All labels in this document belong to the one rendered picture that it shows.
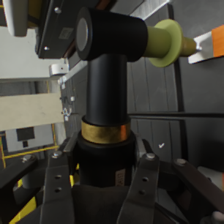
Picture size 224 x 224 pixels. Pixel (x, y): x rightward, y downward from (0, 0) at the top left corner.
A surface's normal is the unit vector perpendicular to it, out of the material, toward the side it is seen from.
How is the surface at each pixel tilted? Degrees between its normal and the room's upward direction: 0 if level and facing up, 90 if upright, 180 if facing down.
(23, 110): 90
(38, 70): 90
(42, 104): 90
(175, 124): 0
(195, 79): 0
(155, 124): 0
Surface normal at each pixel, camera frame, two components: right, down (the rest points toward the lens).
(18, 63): 0.48, -0.01
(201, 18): -0.87, 0.12
